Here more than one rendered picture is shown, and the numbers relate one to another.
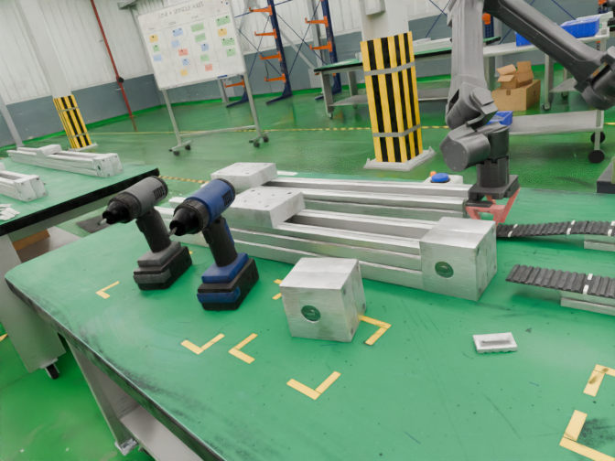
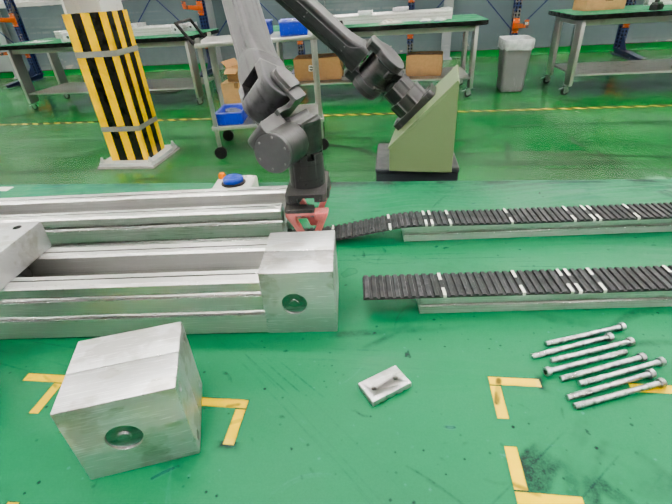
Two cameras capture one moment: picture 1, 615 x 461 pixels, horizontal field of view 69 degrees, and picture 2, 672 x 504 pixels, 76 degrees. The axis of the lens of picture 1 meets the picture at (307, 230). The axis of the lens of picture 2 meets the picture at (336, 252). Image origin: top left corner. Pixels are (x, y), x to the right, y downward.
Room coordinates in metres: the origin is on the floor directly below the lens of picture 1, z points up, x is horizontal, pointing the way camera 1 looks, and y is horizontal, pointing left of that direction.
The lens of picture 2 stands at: (0.26, 0.02, 1.16)
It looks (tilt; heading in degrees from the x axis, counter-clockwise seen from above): 32 degrees down; 321
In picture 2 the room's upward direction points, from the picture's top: 4 degrees counter-clockwise
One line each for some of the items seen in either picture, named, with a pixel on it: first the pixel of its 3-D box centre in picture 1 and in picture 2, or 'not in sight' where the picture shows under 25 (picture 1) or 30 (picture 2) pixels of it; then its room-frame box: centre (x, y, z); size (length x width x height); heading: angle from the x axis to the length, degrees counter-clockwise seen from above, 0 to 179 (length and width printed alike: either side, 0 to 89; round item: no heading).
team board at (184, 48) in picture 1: (201, 80); not in sight; (6.60, 1.00, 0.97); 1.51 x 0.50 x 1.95; 62
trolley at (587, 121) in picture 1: (529, 91); (260, 85); (3.48, -1.91, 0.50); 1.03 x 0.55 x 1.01; 54
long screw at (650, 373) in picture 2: not in sight; (611, 385); (0.31, -0.39, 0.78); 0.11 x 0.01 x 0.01; 63
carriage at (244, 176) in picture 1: (244, 179); not in sight; (1.26, 0.15, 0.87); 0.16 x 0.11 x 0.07; 48
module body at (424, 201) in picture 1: (316, 200); (63, 228); (1.09, -0.04, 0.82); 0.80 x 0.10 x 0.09; 48
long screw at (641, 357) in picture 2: not in sight; (603, 367); (0.33, -0.41, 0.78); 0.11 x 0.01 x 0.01; 63
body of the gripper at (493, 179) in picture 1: (492, 173); (306, 171); (0.79, -0.37, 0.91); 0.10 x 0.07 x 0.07; 137
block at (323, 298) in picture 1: (327, 294); (140, 387); (0.62, -0.01, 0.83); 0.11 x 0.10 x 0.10; 153
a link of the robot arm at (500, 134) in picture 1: (490, 143); (301, 135); (0.79, -0.36, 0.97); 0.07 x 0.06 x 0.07; 117
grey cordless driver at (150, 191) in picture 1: (144, 239); not in sight; (0.89, 0.34, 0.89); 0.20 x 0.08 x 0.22; 160
